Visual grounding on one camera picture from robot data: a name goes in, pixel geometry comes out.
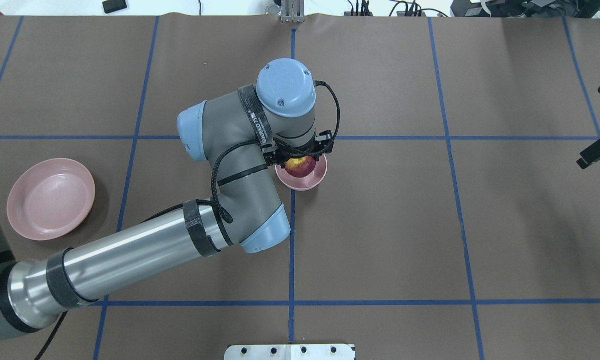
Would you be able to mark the small black square device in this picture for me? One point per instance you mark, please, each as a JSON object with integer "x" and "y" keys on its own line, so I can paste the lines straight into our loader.
{"x": 111, "y": 6}

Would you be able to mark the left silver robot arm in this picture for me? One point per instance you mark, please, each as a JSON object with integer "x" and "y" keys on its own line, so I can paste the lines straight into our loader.
{"x": 240, "y": 135}

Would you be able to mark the brown paper table mat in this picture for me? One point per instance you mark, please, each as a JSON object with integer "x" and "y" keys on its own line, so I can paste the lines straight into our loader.
{"x": 453, "y": 221}

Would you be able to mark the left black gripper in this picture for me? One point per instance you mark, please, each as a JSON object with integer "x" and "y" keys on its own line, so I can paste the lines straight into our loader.
{"x": 271, "y": 156}

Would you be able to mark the pink bowl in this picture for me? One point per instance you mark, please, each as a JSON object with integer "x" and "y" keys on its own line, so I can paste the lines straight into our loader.
{"x": 305, "y": 183}

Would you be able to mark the red apple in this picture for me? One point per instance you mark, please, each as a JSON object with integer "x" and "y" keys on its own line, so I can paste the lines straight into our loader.
{"x": 300, "y": 167}

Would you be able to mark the pink plate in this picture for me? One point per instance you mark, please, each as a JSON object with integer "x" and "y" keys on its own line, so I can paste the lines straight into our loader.
{"x": 51, "y": 199}

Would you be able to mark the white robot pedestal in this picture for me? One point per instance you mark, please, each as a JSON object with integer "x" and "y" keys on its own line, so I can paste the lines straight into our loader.
{"x": 291, "y": 351}

